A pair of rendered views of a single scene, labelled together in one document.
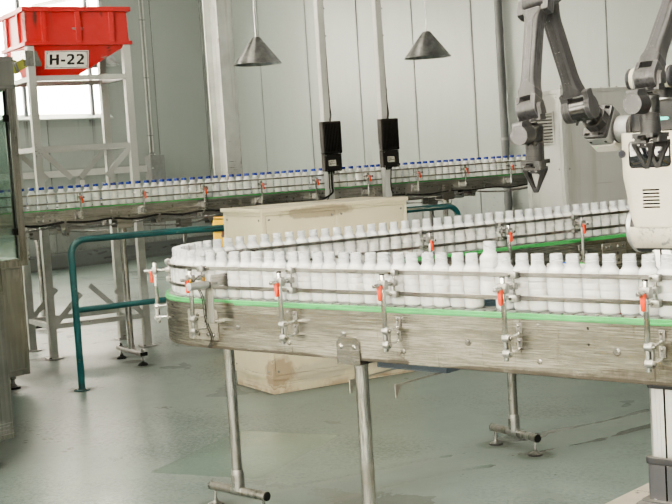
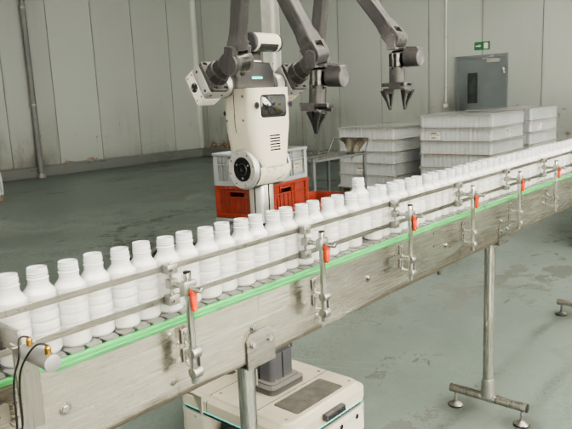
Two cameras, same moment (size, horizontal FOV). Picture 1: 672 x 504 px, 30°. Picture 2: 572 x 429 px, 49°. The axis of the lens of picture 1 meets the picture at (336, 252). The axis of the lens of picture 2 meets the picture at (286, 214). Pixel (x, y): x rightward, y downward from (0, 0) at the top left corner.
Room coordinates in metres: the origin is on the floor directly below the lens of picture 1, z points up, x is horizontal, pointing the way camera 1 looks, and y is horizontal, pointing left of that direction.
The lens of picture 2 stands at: (3.98, 1.44, 1.45)
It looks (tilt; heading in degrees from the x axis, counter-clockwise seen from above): 10 degrees down; 269
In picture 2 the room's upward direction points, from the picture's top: 3 degrees counter-clockwise
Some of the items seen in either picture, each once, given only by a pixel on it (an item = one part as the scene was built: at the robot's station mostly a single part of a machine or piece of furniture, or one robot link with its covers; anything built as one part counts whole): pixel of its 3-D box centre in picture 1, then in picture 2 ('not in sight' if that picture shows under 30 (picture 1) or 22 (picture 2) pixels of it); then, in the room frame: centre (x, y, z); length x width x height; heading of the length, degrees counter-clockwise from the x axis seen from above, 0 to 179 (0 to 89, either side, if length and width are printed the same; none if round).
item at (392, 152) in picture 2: not in sight; (388, 158); (2.24, -7.99, 0.50); 1.23 x 1.05 x 1.00; 46
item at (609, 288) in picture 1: (610, 284); (426, 197); (3.44, -0.75, 1.08); 0.06 x 0.06 x 0.17
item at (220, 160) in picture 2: not in sight; (261, 165); (4.07, -2.96, 1.00); 0.61 x 0.41 x 0.22; 55
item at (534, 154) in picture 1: (534, 154); (317, 97); (3.83, -0.62, 1.45); 0.10 x 0.07 x 0.07; 153
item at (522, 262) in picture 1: (523, 281); (380, 209); (3.64, -0.54, 1.08); 0.06 x 0.06 x 0.17
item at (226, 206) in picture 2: not in sight; (263, 196); (4.06, -2.97, 0.78); 0.61 x 0.41 x 0.22; 54
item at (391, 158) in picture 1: (386, 144); not in sight; (10.45, -0.48, 1.55); 0.17 x 0.15 x 0.42; 120
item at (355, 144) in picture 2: not in sight; (354, 149); (3.06, -5.70, 0.85); 0.36 x 0.12 x 0.27; 138
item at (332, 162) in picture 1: (329, 147); not in sight; (10.17, 0.00, 1.55); 0.17 x 0.15 x 0.42; 120
